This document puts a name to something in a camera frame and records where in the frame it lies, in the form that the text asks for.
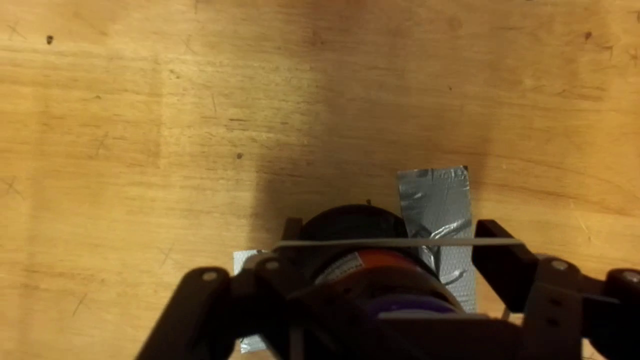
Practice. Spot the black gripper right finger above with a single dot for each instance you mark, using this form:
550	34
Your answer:
552	293

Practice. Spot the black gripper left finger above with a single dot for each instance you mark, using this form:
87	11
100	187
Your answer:
207	313

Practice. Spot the thin pale elastic band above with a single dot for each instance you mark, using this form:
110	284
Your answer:
373	243

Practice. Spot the dark red jar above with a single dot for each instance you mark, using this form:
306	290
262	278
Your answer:
360	266

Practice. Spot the grey duct tape strip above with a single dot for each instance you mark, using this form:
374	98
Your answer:
432	201

